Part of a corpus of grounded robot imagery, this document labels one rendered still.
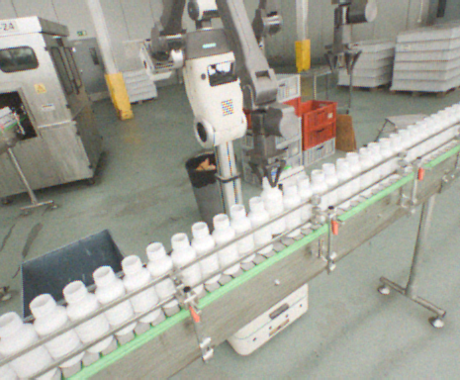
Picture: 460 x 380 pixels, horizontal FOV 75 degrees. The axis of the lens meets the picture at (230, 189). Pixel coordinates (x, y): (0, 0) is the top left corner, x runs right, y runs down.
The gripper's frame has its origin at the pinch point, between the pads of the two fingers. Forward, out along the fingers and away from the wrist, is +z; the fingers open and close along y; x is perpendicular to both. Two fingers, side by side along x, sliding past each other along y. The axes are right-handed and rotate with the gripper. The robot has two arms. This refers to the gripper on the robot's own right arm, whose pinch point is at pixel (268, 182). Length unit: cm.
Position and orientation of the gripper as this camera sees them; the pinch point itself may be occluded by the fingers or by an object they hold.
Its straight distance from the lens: 83.0
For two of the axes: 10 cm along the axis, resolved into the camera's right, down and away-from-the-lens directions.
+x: 8.2, -3.5, 4.5
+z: 1.5, 8.9, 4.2
